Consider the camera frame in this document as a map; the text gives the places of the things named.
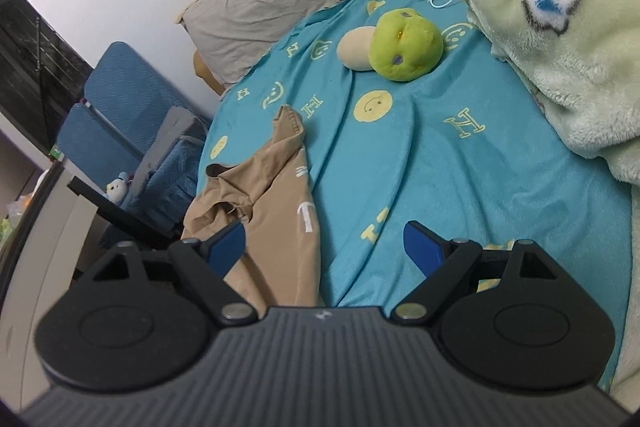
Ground green round plush toy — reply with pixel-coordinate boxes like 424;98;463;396
368;8;444;82

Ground blue quilted cushion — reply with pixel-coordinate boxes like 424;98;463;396
100;137;207;249

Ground green plush blanket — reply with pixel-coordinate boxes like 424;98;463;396
428;0;640;413

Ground grey folded cloth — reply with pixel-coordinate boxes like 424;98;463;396
131;106;210;194

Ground beige oval plush toy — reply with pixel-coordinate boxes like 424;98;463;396
336;26;378;72

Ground grey pillow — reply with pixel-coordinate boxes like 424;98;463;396
182;0;376;88

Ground blue folding chair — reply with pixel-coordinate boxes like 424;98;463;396
56;41;211;208

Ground small white plush toy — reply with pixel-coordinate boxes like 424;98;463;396
105;172;132;204

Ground tan khaki shorts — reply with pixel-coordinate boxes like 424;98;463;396
181;104;322;314

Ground teal printed blanket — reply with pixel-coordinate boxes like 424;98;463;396
197;0;632;393

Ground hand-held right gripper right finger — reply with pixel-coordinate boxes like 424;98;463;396
390;220;560;324

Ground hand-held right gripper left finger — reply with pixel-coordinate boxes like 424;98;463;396
76;221;259;325

